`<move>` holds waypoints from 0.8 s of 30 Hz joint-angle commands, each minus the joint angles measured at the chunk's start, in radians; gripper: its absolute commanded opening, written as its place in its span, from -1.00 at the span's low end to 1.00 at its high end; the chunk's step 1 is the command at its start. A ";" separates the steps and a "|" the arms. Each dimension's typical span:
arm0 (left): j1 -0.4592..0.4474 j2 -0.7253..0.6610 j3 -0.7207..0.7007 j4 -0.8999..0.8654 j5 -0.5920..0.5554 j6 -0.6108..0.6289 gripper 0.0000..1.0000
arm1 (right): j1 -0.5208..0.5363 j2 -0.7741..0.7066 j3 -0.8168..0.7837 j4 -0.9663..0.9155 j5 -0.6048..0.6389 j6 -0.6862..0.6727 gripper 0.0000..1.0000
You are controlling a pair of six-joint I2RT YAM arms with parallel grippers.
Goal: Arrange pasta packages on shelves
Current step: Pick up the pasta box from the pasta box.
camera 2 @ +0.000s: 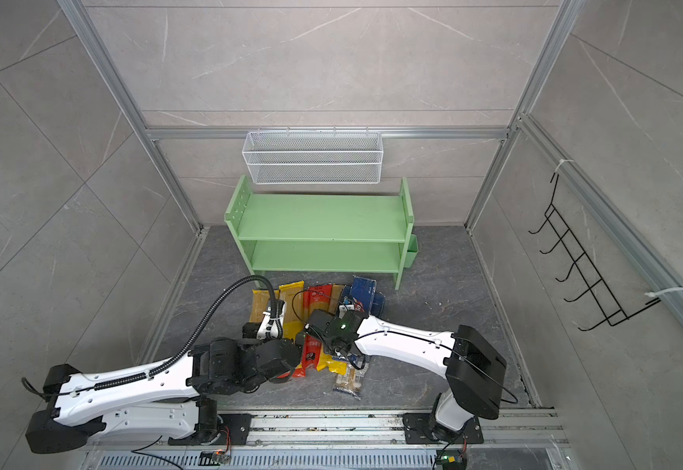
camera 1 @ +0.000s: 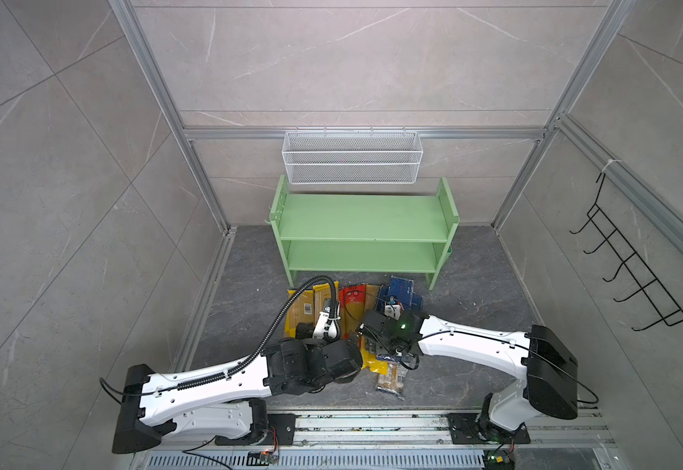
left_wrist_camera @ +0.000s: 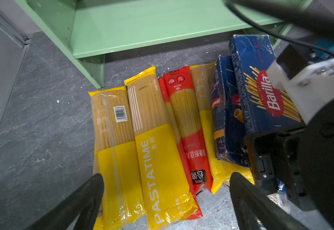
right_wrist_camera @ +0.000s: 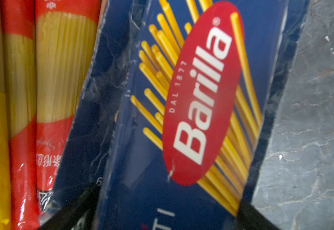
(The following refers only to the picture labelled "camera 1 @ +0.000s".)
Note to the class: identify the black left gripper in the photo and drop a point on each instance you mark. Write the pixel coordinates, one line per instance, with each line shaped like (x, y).
(305, 333)

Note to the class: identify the yellow spaghetti package right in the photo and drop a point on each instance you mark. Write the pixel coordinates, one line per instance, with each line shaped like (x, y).
(369, 359)

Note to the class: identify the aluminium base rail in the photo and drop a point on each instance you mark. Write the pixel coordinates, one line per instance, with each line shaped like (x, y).
(368, 429)

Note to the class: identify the black wire hook rack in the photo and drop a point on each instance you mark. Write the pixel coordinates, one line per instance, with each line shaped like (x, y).
(647, 283)

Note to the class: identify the blue Barilla pasta bag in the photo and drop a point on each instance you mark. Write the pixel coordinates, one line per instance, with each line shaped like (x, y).
(402, 291)

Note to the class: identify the white wire mesh basket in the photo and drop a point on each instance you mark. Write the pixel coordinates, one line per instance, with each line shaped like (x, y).
(352, 157)

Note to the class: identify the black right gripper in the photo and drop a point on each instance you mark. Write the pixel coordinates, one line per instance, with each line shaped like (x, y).
(379, 347)

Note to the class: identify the red spaghetti package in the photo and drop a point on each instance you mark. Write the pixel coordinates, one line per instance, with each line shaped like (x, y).
(352, 309)

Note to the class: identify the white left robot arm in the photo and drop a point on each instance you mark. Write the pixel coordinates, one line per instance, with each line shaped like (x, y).
(225, 403)

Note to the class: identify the green two-tier shelf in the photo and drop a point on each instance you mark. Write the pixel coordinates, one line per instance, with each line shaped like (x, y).
(381, 233)

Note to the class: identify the yellow Pastatime spaghetti package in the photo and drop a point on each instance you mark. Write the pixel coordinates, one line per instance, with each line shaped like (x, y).
(324, 292)

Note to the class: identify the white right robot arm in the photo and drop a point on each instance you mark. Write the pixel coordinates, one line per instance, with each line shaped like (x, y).
(545, 372)

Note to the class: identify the clear brown spaghetti package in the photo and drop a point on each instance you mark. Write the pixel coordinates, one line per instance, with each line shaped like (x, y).
(393, 381)

